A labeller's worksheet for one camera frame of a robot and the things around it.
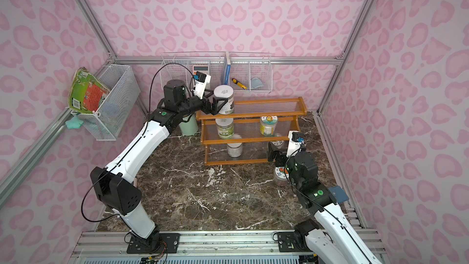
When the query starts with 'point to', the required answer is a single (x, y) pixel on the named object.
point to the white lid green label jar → (225, 128)
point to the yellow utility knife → (239, 83)
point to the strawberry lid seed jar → (281, 173)
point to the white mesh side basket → (108, 120)
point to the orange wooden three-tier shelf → (243, 136)
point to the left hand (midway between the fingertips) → (218, 91)
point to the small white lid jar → (234, 150)
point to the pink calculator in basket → (203, 68)
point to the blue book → (227, 77)
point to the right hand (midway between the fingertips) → (279, 142)
